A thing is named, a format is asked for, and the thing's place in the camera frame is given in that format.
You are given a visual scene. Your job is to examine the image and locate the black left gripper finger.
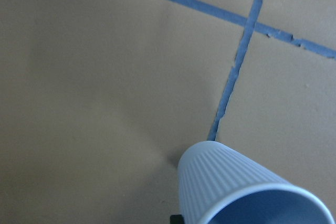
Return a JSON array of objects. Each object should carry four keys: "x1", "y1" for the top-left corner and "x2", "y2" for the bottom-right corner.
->
[{"x1": 170, "y1": 215, "x2": 183, "y2": 224}]

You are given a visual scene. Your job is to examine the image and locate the light blue ribbed cup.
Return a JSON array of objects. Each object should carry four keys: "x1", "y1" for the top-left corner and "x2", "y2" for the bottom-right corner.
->
[{"x1": 178, "y1": 141, "x2": 334, "y2": 223}]

